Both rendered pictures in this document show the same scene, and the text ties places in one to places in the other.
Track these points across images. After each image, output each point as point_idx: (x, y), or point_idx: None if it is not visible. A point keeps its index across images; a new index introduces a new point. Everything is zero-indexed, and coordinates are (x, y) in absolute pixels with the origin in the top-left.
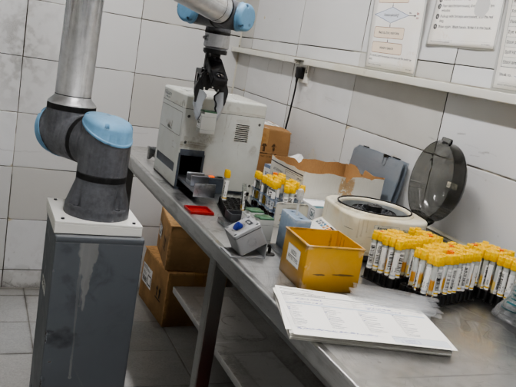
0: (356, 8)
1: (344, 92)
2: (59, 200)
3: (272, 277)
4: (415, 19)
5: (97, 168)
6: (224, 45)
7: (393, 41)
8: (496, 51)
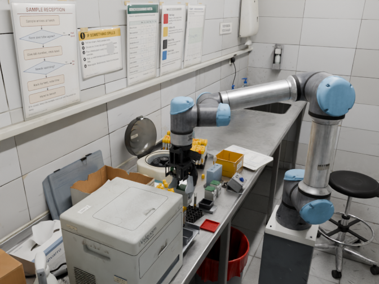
0: None
1: (2, 155)
2: (308, 235)
3: (243, 176)
4: (72, 65)
5: None
6: (182, 134)
7: (54, 87)
8: (123, 69)
